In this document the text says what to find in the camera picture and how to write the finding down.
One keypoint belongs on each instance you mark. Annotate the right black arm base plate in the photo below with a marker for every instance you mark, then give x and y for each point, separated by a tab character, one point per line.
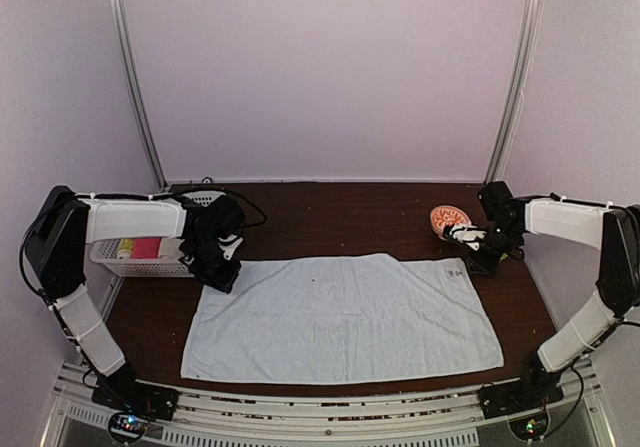
518	396

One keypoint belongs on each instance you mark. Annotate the left aluminium frame post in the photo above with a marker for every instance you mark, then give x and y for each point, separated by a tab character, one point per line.
135	92

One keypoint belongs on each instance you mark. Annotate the white perforated plastic basket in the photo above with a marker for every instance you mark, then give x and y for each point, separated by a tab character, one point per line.
145	262

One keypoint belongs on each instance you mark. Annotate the red white patterned ceramic bowl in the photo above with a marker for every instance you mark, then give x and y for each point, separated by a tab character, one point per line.
443	216

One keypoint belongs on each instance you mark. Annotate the right round circuit board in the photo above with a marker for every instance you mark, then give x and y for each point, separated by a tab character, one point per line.
530	428

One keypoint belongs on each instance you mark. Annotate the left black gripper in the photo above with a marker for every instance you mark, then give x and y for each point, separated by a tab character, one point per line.
222	282

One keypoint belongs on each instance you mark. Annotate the white terry towel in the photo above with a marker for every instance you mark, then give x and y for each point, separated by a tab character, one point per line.
169	248

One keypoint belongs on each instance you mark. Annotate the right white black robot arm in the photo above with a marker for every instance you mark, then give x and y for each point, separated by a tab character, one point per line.
584	256

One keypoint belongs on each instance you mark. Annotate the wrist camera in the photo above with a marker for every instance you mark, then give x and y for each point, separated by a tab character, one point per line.
227	217
493	196

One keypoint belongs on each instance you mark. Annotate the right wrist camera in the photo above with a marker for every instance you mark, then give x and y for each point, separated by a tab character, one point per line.
493	196

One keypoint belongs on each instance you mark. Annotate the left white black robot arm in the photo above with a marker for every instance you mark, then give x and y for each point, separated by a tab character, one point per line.
70	227

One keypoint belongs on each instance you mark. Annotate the aluminium frame post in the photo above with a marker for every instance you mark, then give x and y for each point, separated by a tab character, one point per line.
524	58
135	92

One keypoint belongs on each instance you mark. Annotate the light blue towel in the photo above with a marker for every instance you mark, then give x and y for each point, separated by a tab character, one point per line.
341	320

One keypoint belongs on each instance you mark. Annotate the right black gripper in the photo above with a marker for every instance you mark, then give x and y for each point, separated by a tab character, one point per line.
484	265

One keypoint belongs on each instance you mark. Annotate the left round circuit board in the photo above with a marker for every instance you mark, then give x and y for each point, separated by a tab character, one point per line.
126	428

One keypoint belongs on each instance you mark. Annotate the yellow white cup in basket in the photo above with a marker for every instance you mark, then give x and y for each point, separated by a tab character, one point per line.
125	249

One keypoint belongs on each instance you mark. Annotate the right aluminium frame post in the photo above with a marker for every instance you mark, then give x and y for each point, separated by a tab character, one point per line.
524	58

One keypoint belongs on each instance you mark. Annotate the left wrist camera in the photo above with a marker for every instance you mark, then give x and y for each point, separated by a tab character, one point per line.
227	217

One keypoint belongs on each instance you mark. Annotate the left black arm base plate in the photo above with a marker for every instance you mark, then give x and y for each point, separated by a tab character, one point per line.
124	393

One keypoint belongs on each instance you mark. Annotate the round circuit board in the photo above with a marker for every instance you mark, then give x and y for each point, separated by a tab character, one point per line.
530	428
126	428

